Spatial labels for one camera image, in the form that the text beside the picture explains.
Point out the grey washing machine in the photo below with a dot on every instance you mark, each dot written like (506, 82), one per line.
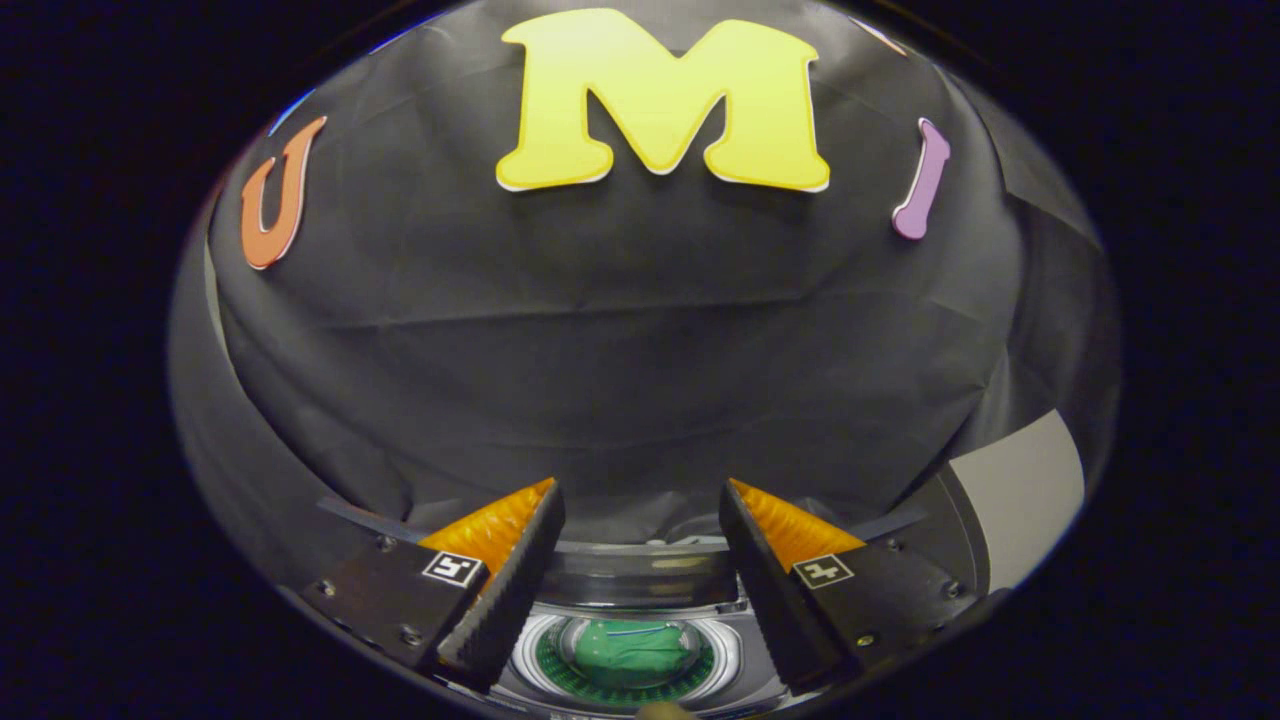
(728, 660)

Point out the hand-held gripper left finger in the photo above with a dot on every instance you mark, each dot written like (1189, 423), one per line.
(505, 600)

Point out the black backdrop cloth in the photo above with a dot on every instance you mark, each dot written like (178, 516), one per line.
(600, 380)

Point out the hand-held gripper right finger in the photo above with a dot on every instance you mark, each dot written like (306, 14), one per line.
(775, 600)

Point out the beige cabinet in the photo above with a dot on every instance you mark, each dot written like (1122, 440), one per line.
(1020, 500)

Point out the green shirt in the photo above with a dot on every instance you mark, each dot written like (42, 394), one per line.
(630, 655)

